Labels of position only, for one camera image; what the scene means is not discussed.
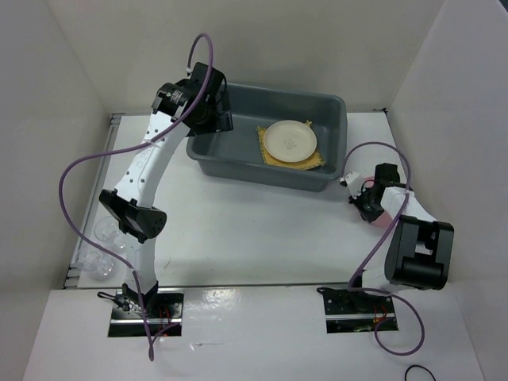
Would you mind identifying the yellow woven bamboo mat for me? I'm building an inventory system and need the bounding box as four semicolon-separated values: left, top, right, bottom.
256;120;325;171

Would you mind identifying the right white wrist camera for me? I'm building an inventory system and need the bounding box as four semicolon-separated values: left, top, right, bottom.
340;171;364;198

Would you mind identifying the cream bear plate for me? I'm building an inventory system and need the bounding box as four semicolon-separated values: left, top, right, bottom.
262;120;318;163

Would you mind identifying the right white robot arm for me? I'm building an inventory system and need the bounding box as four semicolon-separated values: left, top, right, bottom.
341;164;454;312

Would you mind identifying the black cable loop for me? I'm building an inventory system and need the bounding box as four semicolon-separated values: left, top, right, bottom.
404;364;437;381

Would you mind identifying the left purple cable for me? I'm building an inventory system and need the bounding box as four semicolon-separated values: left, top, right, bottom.
58;33;217;363

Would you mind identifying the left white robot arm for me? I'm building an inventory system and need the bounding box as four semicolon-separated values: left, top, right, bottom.
99;63;233;318

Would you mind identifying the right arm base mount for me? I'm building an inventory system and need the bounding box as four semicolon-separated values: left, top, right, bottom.
317;287;398;334

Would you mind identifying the pink bear plate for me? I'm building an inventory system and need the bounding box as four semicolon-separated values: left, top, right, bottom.
361;176;391;228

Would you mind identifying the aluminium frame rail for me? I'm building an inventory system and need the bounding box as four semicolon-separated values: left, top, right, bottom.
62;113;126;289

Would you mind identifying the grey plastic bin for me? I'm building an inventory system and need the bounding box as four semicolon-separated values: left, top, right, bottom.
187;83;348;192

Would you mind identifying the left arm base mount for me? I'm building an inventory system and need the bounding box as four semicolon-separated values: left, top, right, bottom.
97;288;184;338

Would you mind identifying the clear glass cup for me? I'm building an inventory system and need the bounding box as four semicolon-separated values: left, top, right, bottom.
94;216;126;253
76;248;114;280

